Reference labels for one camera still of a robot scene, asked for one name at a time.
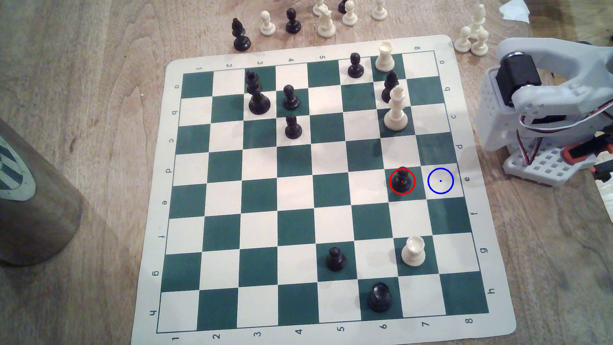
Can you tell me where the black chess pawn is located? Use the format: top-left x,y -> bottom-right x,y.
282,84 -> 301,111
326,247 -> 347,272
284,115 -> 303,140
347,52 -> 365,79
285,8 -> 302,34
390,166 -> 415,194

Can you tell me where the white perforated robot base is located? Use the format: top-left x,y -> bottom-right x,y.
503,144 -> 581,188

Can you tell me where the green white chess mat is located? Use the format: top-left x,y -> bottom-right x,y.
130,34 -> 517,345

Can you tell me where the black chess queen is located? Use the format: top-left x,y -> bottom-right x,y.
244,70 -> 271,116

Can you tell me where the white chess queen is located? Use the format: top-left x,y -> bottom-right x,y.
384,86 -> 409,131

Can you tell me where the black chess bishop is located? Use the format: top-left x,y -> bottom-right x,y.
381,70 -> 400,104
231,18 -> 252,52

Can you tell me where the white chess rook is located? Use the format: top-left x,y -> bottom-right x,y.
375,41 -> 396,73

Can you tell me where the black chess rook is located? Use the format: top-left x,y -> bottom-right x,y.
368,282 -> 393,313

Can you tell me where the white chess knight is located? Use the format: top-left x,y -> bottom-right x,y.
317,10 -> 337,38

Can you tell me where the white chess bishop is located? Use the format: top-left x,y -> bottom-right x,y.
469,4 -> 487,40

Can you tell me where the crumpled white paper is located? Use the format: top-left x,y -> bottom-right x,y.
498,0 -> 531,24

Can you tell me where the orange black clamp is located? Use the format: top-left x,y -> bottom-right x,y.
560,133 -> 613,183

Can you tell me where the shiny steel container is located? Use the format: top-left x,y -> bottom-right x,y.
0,117 -> 84,266

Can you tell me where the red black white servo cable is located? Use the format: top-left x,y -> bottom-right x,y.
515,98 -> 613,167

